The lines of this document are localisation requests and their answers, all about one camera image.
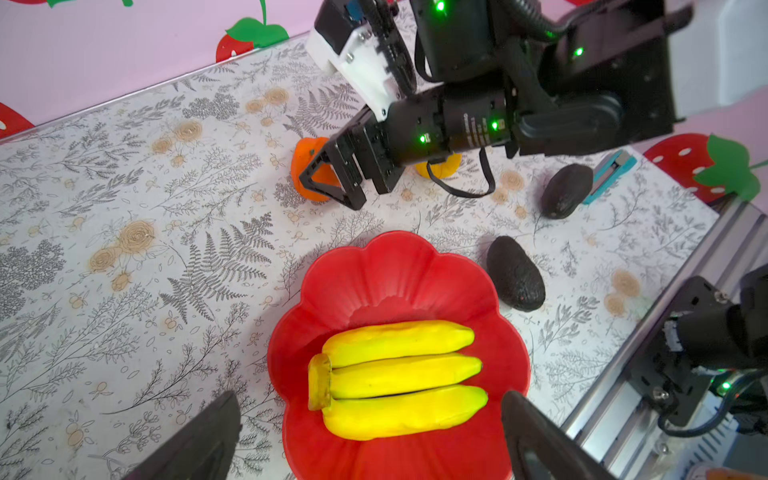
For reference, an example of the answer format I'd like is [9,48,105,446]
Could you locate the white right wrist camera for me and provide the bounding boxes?
[306,0,417,122]

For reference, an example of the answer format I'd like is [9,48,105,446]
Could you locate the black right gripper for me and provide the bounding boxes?
[299,106,405,211]

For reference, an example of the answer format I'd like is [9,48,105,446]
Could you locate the teal utility knife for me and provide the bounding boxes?
[582,149,637,205]

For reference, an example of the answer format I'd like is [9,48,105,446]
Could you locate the aluminium front rail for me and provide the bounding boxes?
[564,199,767,479]

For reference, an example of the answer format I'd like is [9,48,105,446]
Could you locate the dark fake avocado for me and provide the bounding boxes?
[541,164,593,220]
[486,236,546,312]

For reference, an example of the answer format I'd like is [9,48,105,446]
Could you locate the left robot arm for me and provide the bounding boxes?
[127,266,767,479]

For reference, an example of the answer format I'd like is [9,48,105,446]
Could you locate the yellow fake lemon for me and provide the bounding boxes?
[414,154,462,180]

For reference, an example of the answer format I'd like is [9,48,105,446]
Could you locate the orange fake orange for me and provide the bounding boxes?
[290,137,340,203]

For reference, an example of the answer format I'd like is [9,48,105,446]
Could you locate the yellow fake banana bunch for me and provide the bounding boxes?
[308,320,489,441]

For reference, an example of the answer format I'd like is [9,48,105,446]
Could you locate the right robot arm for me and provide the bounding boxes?
[294,1,767,210]

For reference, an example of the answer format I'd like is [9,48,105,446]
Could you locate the red flower-shaped fruit bowl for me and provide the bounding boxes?
[267,231,531,479]

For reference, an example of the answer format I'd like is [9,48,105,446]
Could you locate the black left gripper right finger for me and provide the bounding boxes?
[501,391,614,480]

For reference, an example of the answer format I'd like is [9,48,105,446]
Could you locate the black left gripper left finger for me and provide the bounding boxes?
[125,390,242,480]

